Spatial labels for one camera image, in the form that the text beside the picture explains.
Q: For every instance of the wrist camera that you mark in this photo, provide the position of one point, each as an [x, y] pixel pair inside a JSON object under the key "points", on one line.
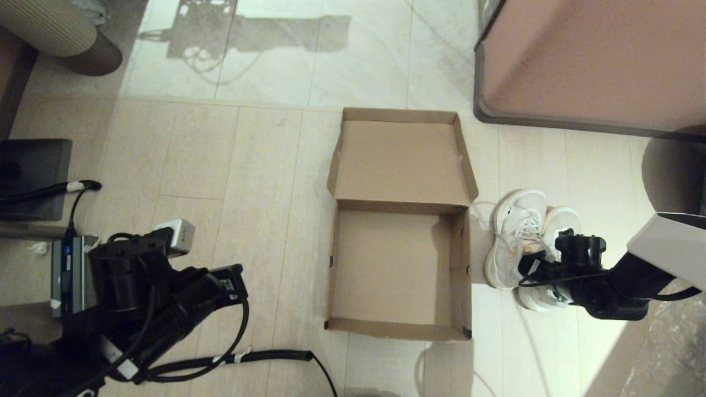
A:
{"points": [[127, 270], [582, 248]]}

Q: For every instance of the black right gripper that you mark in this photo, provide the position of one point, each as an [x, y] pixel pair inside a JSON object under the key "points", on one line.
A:
{"points": [[557, 275]]}

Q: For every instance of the brown cardboard shoe box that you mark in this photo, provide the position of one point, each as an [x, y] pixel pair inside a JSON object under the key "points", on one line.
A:
{"points": [[397, 165]]}

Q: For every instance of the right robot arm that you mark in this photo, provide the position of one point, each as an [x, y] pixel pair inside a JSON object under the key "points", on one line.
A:
{"points": [[662, 248]]}

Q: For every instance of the white tape scrap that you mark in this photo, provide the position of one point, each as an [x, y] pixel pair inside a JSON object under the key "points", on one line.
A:
{"points": [[38, 248]]}

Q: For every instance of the pink cabinet with grey base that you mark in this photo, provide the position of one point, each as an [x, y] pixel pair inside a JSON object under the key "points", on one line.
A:
{"points": [[595, 55]]}

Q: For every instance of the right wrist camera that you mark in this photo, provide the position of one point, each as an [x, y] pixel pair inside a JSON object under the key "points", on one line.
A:
{"points": [[582, 248]]}

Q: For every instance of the grey crumpled cloth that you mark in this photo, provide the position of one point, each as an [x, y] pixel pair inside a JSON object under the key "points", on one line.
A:
{"points": [[91, 11]]}

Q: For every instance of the beige ribbed round stool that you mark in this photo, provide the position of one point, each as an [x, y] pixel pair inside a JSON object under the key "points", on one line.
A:
{"points": [[44, 27]]}

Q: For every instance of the black corrugated conduit, taped end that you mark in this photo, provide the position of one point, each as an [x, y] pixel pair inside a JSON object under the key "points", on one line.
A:
{"points": [[38, 192]]}

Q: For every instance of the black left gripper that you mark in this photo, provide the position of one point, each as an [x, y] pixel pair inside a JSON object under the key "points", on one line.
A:
{"points": [[198, 295]]}

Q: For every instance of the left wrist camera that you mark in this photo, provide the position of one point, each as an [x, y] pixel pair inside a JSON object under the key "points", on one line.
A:
{"points": [[127, 270]]}

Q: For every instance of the white mesh sneaker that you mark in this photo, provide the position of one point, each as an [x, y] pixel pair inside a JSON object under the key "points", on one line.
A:
{"points": [[510, 242], [562, 220]]}

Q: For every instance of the dark brown wooden furniture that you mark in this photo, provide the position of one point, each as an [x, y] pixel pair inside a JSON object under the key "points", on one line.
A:
{"points": [[11, 82]]}

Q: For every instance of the dark grey floor mat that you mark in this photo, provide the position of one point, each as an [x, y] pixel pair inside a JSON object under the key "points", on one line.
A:
{"points": [[33, 176]]}

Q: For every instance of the black corrugated conduit, two tapes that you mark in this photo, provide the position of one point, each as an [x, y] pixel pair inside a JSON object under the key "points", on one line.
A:
{"points": [[265, 355]]}

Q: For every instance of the grey black power supply box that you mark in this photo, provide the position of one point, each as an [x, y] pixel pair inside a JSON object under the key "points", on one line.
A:
{"points": [[69, 270]]}

